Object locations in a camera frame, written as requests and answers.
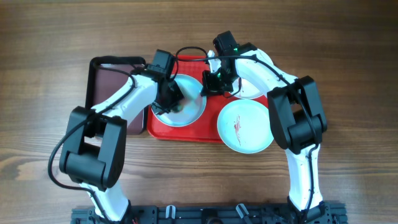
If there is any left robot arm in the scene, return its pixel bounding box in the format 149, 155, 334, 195
55, 50, 183, 223

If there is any red plastic tray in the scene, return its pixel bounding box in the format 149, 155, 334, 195
146, 55, 270, 143

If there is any white plate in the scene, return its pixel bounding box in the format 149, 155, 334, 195
231, 49, 274, 100

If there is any black water tray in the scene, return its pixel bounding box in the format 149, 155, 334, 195
85, 55, 147, 136

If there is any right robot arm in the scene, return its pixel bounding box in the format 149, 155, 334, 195
201, 31, 327, 223

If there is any light blue plate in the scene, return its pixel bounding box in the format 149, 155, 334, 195
216, 100, 274, 154
151, 73, 206, 127

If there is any left black cable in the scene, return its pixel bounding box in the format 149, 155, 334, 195
47, 55, 147, 223

